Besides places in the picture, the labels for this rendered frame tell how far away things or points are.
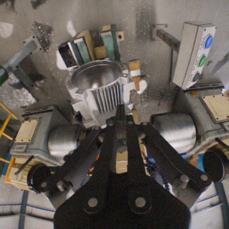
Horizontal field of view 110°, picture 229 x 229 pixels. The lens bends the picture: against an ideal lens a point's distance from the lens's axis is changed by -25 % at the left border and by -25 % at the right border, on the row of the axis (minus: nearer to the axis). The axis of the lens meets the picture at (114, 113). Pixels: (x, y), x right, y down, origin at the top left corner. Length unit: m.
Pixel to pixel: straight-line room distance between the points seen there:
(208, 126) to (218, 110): 0.13
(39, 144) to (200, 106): 0.93
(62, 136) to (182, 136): 0.63
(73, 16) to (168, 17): 0.37
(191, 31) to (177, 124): 0.42
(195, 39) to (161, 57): 0.32
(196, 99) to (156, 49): 0.36
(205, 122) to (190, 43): 0.43
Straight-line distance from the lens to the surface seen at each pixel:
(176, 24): 0.57
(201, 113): 0.67
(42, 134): 0.74
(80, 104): 0.31
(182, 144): 0.60
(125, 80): 0.29
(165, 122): 0.56
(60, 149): 0.65
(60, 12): 0.53
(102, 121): 0.30
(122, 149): 0.72
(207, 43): 0.30
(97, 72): 0.42
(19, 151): 0.82
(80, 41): 0.39
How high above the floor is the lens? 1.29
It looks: 37 degrees down
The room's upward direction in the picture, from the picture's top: 178 degrees clockwise
